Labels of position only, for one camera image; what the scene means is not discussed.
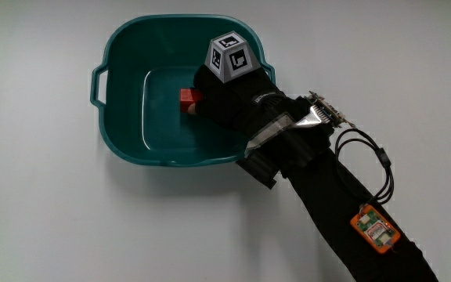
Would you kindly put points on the person's right forearm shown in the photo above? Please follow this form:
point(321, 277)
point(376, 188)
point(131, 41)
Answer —
point(327, 196)

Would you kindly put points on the red block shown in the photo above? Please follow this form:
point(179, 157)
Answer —
point(186, 98)

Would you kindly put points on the circuit board with silver ribbon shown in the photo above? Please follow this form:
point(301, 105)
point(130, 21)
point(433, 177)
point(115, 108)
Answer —
point(327, 111)

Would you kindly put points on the person's right hand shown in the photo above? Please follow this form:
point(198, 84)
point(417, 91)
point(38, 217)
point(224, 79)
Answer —
point(237, 102)

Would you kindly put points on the teal plastic basin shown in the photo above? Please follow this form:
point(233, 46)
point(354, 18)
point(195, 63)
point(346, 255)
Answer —
point(163, 117)

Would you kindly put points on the orange sensor module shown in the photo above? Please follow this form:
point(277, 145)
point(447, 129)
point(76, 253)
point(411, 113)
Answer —
point(375, 229)

